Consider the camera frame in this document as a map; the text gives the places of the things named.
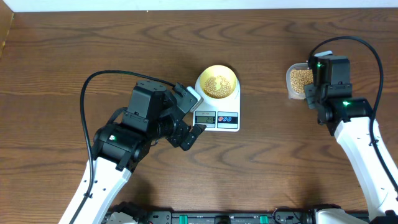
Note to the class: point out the soybeans in container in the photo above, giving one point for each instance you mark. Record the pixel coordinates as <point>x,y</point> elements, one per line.
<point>300,78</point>

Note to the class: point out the soybeans in bowl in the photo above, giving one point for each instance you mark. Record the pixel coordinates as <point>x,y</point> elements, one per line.
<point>218,87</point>

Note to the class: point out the white digital kitchen scale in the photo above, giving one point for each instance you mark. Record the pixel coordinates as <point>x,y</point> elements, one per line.
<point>218,114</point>

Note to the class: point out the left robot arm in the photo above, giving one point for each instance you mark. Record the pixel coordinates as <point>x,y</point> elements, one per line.
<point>154,112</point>

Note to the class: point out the clear plastic container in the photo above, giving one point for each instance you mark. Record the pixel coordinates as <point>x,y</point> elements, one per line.
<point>292,94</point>

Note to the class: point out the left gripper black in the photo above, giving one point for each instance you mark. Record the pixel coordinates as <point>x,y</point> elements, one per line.
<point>179,135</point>

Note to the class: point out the pale yellow bowl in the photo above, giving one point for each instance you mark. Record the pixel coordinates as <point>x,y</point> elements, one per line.
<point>218,70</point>

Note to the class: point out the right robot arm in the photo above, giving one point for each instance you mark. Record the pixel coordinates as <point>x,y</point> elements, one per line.
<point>348,120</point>

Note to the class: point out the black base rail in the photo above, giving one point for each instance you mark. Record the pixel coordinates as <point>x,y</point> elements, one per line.
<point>128,212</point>

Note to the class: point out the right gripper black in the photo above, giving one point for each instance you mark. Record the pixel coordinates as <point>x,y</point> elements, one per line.
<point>310,91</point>

